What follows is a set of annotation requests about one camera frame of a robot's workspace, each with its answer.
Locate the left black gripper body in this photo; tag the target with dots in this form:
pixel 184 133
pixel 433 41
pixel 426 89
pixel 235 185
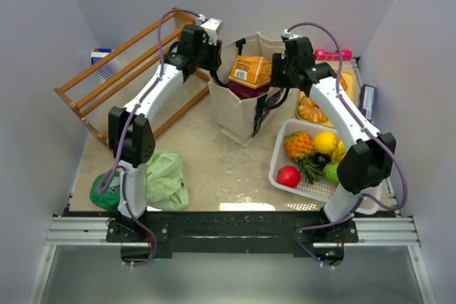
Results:
pixel 215 56

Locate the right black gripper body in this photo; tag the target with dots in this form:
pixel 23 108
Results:
pixel 276 70

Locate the orange snack packet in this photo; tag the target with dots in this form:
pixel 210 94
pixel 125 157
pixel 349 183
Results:
pixel 251 71

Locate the purple snack packet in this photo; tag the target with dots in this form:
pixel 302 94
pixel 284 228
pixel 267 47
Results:
pixel 244 92

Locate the beige canvas tote bag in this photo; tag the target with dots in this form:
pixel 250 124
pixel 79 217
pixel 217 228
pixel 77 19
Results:
pixel 241 119

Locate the yellow lemon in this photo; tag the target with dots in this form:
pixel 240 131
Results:
pixel 325 142

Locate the light green plastic bag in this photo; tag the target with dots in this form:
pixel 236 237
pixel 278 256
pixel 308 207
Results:
pixel 165 187

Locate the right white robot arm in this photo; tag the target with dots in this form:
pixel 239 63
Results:
pixel 368 160

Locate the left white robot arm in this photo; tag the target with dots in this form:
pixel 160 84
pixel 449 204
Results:
pixel 130 134

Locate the pink box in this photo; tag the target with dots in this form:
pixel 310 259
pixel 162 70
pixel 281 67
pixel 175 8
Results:
pixel 322 55

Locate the yellow tray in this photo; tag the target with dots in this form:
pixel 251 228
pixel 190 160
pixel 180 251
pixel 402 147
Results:
pixel 348 84

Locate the orange pineapple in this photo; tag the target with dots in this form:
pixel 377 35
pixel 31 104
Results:
pixel 299 147

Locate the purple box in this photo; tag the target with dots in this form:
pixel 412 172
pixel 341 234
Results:
pixel 367 101

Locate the brown wooden rack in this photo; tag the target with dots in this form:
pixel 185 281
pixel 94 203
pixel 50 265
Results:
pixel 119 76

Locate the yellow banana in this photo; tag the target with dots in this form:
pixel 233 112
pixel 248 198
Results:
pixel 339 152

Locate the dark mangosteen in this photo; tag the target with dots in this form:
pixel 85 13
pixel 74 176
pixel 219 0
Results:
pixel 321 160

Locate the blue white carton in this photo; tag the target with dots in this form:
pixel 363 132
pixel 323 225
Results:
pixel 98 53

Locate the red apple left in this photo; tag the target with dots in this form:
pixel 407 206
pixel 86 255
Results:
pixel 288 176

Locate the green custard apple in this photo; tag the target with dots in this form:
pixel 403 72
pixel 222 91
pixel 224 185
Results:
pixel 330 172

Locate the white plastic basket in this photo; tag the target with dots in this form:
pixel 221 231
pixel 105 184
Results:
pixel 306 183

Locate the dark green plastic bag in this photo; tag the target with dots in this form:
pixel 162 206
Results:
pixel 107 198

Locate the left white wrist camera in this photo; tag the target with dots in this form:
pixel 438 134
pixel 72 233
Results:
pixel 211 27

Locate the glazed ring bread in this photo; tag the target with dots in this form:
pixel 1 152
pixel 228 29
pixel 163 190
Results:
pixel 308 110

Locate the black base frame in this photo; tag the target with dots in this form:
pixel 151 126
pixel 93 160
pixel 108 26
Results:
pixel 286 232

